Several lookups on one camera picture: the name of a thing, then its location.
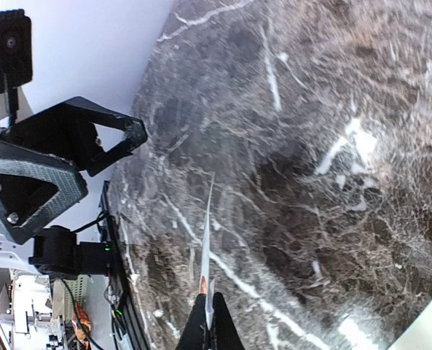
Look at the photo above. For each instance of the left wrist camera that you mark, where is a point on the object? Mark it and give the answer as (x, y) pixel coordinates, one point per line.
(16, 64)

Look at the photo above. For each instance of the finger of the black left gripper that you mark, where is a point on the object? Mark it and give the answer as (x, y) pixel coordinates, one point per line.
(67, 130)
(35, 189)

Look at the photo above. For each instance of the white sticker sheet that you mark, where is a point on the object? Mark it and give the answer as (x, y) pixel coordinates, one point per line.
(206, 284)

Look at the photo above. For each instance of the black front rail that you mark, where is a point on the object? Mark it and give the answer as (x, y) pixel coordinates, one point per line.
(124, 310)

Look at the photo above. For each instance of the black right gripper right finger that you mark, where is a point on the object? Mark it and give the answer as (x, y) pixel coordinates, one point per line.
(223, 333)

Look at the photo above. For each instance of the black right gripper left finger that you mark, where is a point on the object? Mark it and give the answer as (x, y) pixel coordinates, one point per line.
(195, 333)

